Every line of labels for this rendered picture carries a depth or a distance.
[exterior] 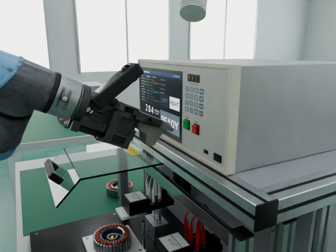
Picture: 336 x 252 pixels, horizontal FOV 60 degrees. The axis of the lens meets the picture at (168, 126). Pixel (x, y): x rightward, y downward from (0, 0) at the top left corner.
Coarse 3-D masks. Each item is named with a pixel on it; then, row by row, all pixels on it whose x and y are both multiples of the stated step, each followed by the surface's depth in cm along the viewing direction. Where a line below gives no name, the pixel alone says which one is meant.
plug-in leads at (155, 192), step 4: (148, 184) 91; (156, 184) 91; (148, 188) 89; (152, 188) 87; (156, 188) 91; (160, 188) 88; (148, 192) 89; (152, 192) 87; (156, 192) 92; (160, 192) 89; (164, 192) 93; (148, 196) 89; (152, 196) 87; (160, 196) 89; (152, 200) 88
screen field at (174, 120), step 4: (160, 112) 77; (164, 112) 75; (168, 112) 73; (160, 116) 77; (164, 116) 75; (168, 116) 73; (172, 116) 71; (176, 116) 69; (164, 120) 75; (168, 120) 73; (172, 120) 71; (176, 120) 70; (172, 124) 72; (176, 124) 70; (176, 128) 70; (172, 132) 72; (176, 132) 70
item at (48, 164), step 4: (48, 160) 76; (44, 164) 76; (48, 164) 74; (52, 164) 77; (56, 164) 78; (48, 168) 72; (52, 168) 71; (56, 168) 78; (48, 172) 70; (52, 172) 69; (48, 176) 69; (52, 176) 69; (56, 176) 69; (60, 176) 70; (52, 180) 69; (56, 180) 70; (60, 180) 70
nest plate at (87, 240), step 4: (132, 232) 93; (88, 236) 91; (92, 236) 91; (132, 236) 91; (84, 240) 89; (88, 240) 89; (92, 240) 89; (132, 240) 89; (136, 240) 89; (84, 244) 87; (88, 244) 87; (92, 244) 87; (132, 244) 87; (136, 244) 87; (140, 244) 87; (88, 248) 85; (92, 248) 85; (128, 248) 85; (132, 248) 85; (136, 248) 85; (140, 248) 85
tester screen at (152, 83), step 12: (144, 72) 84; (156, 72) 76; (144, 84) 85; (156, 84) 77; (168, 84) 71; (144, 96) 86; (156, 96) 78; (144, 108) 87; (156, 108) 79; (168, 108) 73; (168, 132) 74
